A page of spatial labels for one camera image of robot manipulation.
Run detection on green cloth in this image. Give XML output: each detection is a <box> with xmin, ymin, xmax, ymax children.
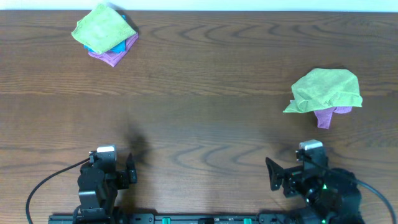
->
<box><xmin>72</xmin><ymin>3</ymin><xmax>137</xmax><ymax>54</ymax></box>
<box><xmin>284</xmin><ymin>68</ymin><xmax>363</xmax><ymax>113</ymax></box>

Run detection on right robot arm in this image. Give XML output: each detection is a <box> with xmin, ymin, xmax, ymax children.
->
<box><xmin>266</xmin><ymin>147</ymin><xmax>364</xmax><ymax>224</ymax></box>

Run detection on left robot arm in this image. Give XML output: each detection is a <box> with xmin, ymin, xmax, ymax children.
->
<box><xmin>72</xmin><ymin>151</ymin><xmax>137</xmax><ymax>224</ymax></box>

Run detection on crumpled purple cloth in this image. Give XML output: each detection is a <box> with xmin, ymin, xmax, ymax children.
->
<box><xmin>314</xmin><ymin>106</ymin><xmax>352</xmax><ymax>129</ymax></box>

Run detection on crumpled green cloth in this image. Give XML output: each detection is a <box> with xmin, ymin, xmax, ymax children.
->
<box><xmin>284</xmin><ymin>68</ymin><xmax>363</xmax><ymax>113</ymax></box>

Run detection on folded purple cloth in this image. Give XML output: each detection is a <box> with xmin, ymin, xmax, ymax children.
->
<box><xmin>88</xmin><ymin>34</ymin><xmax>139</xmax><ymax>67</ymax></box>

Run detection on folded blue cloth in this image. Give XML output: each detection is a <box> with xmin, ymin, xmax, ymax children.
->
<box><xmin>83</xmin><ymin>14</ymin><xmax>127</xmax><ymax>54</ymax></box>

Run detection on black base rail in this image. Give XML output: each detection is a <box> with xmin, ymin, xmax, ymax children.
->
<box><xmin>48</xmin><ymin>212</ymin><xmax>312</xmax><ymax>224</ymax></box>

